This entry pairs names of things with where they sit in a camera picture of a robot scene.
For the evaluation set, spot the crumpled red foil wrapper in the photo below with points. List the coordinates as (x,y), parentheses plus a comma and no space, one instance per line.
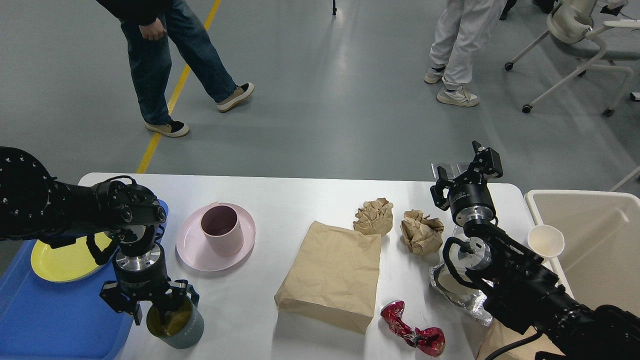
(430,341)

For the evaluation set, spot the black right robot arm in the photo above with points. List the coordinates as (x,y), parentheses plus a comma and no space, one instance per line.
(520,291)

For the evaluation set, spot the white office chair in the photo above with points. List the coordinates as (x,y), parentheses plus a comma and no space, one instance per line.
(573,30)

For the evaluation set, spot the metal floor plates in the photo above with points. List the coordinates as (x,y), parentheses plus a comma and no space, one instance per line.
(452,169)

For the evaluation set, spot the crumpled brown paper ball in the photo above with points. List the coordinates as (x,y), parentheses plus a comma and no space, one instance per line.
(421,234)
(374,217)

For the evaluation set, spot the yellow plate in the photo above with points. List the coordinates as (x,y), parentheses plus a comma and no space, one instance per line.
(64,264)

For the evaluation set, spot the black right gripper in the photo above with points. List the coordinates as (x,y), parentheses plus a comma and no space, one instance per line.
(470,198)

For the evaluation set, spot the flat brown paper bag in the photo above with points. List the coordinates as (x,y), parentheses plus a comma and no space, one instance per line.
(333,278)

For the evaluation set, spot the teal mug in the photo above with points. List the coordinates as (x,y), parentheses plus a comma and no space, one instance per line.
(182,328)

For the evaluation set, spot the pink plate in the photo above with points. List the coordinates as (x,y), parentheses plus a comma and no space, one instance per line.
(193,249)

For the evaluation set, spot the white paper cup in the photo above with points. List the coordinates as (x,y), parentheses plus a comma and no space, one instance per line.
(545,240)

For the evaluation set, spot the person in blue jeans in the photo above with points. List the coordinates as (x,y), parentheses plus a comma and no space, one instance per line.
(148,26)

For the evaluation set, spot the blue plastic tray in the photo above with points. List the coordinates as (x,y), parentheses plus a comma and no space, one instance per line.
(43,320)

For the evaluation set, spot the pink mug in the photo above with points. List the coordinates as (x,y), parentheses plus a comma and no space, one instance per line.
(222,229)

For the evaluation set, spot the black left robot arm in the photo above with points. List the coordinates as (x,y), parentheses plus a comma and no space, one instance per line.
(120,222)

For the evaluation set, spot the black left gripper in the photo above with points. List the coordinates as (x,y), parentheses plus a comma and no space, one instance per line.
(142,275)

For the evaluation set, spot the aluminium foil tray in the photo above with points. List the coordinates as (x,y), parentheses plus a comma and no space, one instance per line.
(443,282)

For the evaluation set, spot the person in white trousers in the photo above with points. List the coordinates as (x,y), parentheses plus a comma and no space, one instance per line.
(462,32)

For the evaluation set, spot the brown paper bag corner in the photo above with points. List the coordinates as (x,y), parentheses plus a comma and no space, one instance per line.
(499,336)

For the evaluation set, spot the beige plastic bin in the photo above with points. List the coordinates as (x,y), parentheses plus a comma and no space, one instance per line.
(600,263)

